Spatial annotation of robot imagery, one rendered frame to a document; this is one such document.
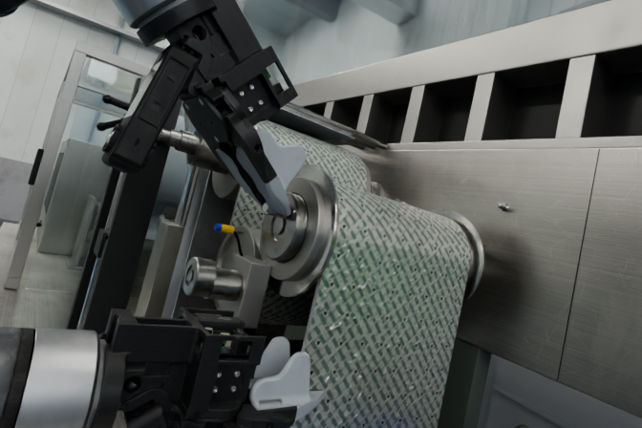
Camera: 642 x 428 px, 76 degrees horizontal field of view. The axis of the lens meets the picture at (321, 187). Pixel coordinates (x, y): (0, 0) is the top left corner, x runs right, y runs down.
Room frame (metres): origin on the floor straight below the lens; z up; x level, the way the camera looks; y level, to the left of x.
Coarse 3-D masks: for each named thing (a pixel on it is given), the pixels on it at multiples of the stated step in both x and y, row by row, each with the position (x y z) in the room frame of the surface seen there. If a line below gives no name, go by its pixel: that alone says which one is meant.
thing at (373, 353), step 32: (320, 288) 0.41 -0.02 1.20; (352, 288) 0.44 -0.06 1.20; (320, 320) 0.42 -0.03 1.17; (352, 320) 0.44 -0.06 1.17; (384, 320) 0.47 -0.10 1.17; (416, 320) 0.50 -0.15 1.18; (448, 320) 0.53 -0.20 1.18; (320, 352) 0.42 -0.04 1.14; (352, 352) 0.45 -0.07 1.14; (384, 352) 0.47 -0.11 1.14; (416, 352) 0.50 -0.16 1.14; (448, 352) 0.54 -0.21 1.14; (320, 384) 0.43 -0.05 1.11; (352, 384) 0.45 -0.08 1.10; (384, 384) 0.48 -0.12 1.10; (416, 384) 0.51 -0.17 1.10; (320, 416) 0.43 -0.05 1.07; (352, 416) 0.46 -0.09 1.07; (384, 416) 0.49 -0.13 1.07; (416, 416) 0.52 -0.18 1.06
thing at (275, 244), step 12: (288, 192) 0.45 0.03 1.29; (300, 204) 0.43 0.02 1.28; (300, 216) 0.42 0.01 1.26; (264, 228) 0.47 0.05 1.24; (276, 228) 0.45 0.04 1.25; (288, 228) 0.43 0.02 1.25; (300, 228) 0.42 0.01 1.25; (264, 240) 0.47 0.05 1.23; (276, 240) 0.45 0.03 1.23; (288, 240) 0.43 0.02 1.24; (300, 240) 0.43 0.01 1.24; (276, 252) 0.44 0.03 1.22; (288, 252) 0.43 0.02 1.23
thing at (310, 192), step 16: (304, 192) 0.44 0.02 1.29; (320, 192) 0.43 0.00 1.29; (320, 208) 0.42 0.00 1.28; (320, 224) 0.41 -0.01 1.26; (304, 240) 0.42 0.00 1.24; (320, 240) 0.41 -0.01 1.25; (304, 256) 0.42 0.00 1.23; (272, 272) 0.46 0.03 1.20; (288, 272) 0.44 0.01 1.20; (304, 272) 0.43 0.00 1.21
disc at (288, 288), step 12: (312, 168) 0.45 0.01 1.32; (312, 180) 0.45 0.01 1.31; (324, 180) 0.43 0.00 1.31; (324, 192) 0.43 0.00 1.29; (336, 204) 0.41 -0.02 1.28; (336, 216) 0.40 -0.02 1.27; (336, 228) 0.40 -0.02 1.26; (324, 240) 0.41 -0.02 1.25; (324, 252) 0.41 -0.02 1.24; (312, 264) 0.42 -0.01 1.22; (324, 264) 0.40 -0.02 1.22; (300, 276) 0.43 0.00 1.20; (312, 276) 0.41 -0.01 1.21; (276, 288) 0.46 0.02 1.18; (288, 288) 0.45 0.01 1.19; (300, 288) 0.43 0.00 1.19
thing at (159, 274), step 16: (192, 128) 1.06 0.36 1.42; (192, 176) 1.09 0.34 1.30; (192, 192) 1.10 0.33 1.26; (160, 224) 1.11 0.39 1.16; (176, 224) 1.10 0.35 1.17; (160, 240) 1.08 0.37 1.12; (176, 240) 1.07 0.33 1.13; (160, 256) 1.05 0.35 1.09; (176, 256) 1.07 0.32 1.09; (160, 272) 1.06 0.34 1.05; (144, 288) 1.10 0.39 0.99; (160, 288) 1.06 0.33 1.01; (144, 304) 1.07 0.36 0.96; (160, 304) 1.07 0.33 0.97
